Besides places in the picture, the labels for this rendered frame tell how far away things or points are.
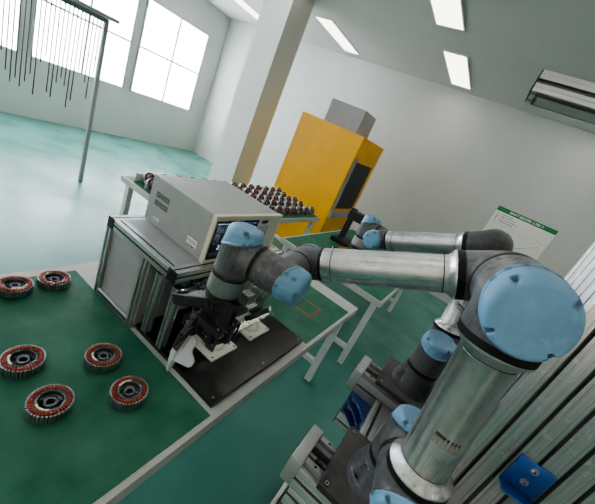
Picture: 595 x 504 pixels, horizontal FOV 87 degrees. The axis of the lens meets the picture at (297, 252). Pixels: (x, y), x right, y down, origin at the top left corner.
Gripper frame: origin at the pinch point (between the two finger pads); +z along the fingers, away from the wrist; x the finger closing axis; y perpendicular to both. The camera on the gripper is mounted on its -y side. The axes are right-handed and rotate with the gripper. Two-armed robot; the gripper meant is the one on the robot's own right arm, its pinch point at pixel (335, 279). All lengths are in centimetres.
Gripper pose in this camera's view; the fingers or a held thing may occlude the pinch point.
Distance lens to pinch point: 153.4
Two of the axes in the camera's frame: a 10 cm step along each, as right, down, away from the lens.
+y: 7.8, 5.1, -3.7
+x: 4.9, -1.2, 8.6
